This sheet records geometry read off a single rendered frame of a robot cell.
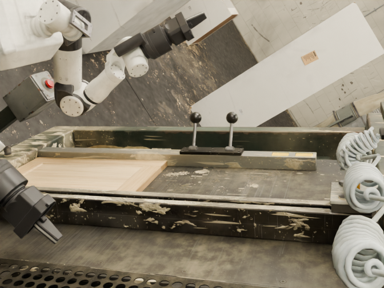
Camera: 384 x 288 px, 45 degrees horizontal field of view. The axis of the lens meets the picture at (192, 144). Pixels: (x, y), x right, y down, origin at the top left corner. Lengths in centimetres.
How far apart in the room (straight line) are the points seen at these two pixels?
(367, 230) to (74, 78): 114
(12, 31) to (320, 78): 411
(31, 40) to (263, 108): 409
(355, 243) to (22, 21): 97
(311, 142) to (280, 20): 791
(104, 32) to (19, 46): 279
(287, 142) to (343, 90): 789
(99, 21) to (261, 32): 590
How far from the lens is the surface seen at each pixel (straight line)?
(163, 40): 146
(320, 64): 503
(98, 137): 188
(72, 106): 158
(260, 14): 955
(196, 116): 150
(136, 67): 146
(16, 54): 124
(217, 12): 640
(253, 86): 515
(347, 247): 60
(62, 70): 156
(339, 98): 955
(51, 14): 123
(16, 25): 126
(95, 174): 147
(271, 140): 166
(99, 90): 156
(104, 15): 400
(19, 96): 195
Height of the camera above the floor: 201
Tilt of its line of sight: 24 degrees down
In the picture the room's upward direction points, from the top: 59 degrees clockwise
